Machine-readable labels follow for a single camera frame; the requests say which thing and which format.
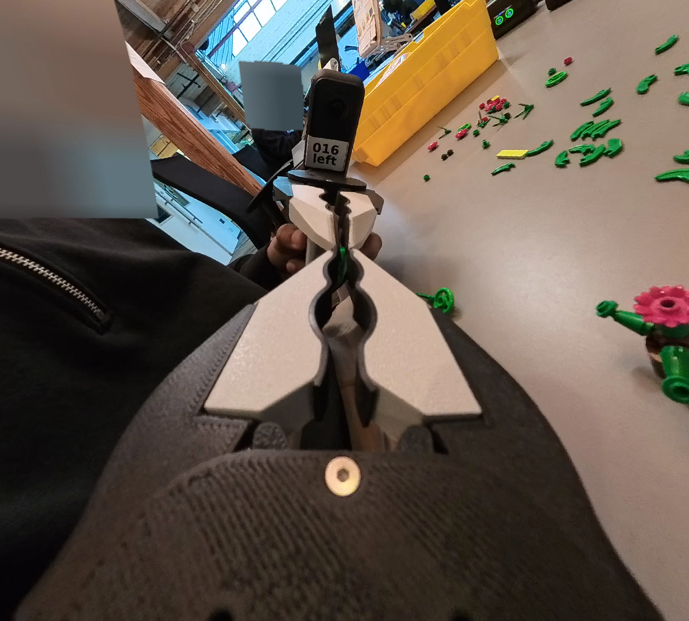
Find paper notice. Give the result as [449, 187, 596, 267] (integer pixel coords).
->
[125, 42, 158, 83]

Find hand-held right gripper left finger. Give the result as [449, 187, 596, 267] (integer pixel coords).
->
[205, 249, 343, 441]

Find wooden ceiling beam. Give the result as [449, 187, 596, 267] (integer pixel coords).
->
[126, 42, 266, 197]

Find pile of small flower pieces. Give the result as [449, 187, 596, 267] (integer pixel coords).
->
[422, 96, 535, 183]

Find stacked yellow plastic bins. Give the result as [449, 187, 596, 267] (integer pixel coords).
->
[352, 0, 500, 167]

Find green wheel stem piece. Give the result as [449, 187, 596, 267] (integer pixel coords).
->
[417, 286, 455, 313]

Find person's left hand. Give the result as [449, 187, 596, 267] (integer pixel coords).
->
[266, 225, 384, 275]

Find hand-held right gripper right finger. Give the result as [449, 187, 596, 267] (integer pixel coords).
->
[346, 248, 481, 441]

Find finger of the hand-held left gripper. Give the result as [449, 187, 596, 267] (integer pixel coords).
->
[289, 190, 339, 252]
[341, 194, 378, 251]

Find person's black jacket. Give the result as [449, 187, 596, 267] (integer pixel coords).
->
[0, 217, 270, 621]

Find small brick flower plant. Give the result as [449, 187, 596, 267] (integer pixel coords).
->
[596, 284, 689, 406]

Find scattered green leaf pieces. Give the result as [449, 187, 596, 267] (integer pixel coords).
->
[491, 34, 689, 183]

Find black charger with green lights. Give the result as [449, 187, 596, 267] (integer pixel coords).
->
[484, 0, 539, 40]

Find person's left forearm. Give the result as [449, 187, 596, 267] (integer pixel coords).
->
[229, 247, 281, 290]

